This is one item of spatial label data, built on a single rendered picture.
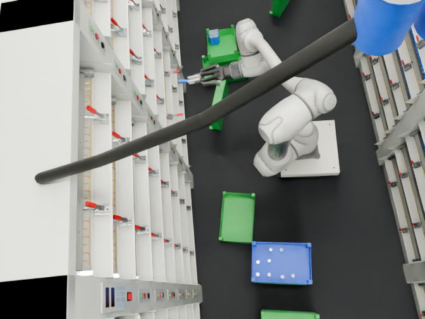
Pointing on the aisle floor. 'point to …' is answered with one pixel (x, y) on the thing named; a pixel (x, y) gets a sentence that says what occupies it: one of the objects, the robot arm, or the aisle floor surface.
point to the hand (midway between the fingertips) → (194, 79)
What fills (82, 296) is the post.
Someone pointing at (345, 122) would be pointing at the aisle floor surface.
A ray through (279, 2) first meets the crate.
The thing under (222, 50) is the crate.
